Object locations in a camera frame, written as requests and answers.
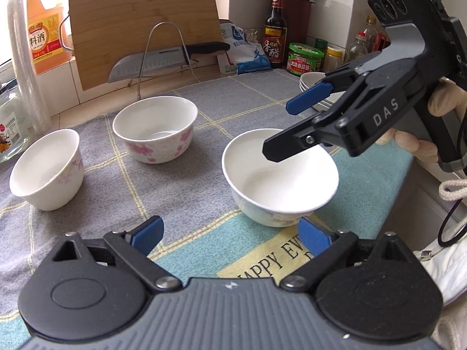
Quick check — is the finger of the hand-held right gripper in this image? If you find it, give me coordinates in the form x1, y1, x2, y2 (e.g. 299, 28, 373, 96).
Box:
285, 64, 369, 115
263, 80, 369, 163

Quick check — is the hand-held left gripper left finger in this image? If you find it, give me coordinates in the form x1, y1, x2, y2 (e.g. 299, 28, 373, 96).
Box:
53, 216, 183, 293

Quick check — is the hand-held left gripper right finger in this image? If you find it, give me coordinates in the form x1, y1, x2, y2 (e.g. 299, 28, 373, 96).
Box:
279, 216, 417, 292

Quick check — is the plain white bowl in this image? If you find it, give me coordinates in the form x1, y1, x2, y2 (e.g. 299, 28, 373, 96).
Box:
222, 128, 340, 228

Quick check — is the person's right hand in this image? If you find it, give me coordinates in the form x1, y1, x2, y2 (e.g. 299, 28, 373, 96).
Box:
376, 78, 467, 164

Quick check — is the green lidded sauce jar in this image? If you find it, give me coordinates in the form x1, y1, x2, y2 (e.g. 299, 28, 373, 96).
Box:
287, 43, 325, 77

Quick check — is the yellow lid spice jar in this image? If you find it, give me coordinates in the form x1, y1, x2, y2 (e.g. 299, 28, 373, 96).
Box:
325, 46, 344, 71

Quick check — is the clear bottle dark sauce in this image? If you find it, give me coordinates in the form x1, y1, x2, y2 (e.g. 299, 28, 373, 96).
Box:
365, 16, 379, 53

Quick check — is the grey checked table mat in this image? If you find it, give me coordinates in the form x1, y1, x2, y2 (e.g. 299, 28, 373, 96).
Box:
0, 67, 417, 340

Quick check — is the red cap glass bottle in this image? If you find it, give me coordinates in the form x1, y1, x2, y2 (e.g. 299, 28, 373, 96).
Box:
345, 31, 369, 64

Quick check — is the dark vinegar bottle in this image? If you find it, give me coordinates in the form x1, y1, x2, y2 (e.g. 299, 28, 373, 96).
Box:
263, 0, 288, 69

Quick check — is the blue white salt bag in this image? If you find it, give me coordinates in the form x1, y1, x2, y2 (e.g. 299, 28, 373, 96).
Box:
219, 20, 272, 75

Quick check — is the dark red knife block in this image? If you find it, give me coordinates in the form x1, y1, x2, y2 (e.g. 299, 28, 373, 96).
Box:
283, 0, 313, 67

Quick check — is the pink flower print bowl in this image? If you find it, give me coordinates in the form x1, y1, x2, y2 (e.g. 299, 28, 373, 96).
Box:
112, 96, 198, 164

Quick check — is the faint flower print bowl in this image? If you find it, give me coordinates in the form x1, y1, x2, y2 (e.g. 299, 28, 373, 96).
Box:
9, 129, 84, 211

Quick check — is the white garment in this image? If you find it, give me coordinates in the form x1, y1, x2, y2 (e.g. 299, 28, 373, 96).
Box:
414, 237, 467, 350

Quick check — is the glass jar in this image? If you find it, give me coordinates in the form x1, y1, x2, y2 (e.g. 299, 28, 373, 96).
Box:
0, 80, 32, 163

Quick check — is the bamboo cutting board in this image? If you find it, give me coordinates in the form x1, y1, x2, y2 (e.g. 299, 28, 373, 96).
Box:
68, 0, 219, 92

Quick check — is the stack of clear plastic cups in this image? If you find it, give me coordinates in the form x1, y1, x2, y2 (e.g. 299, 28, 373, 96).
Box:
7, 0, 52, 128

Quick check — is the orange cooking wine jug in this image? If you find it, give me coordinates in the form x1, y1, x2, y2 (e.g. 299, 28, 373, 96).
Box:
26, 0, 74, 77

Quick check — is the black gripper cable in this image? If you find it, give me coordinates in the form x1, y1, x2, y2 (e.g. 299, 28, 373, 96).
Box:
437, 168, 467, 246

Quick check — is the white drawstring cord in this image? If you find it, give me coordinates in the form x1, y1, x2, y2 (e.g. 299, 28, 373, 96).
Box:
438, 178, 467, 202

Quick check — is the black handled kitchen knife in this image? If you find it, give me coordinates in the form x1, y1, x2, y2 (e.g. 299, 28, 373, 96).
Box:
107, 42, 231, 84

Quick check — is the metal wire rack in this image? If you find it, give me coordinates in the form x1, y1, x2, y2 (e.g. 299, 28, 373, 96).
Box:
137, 22, 201, 101

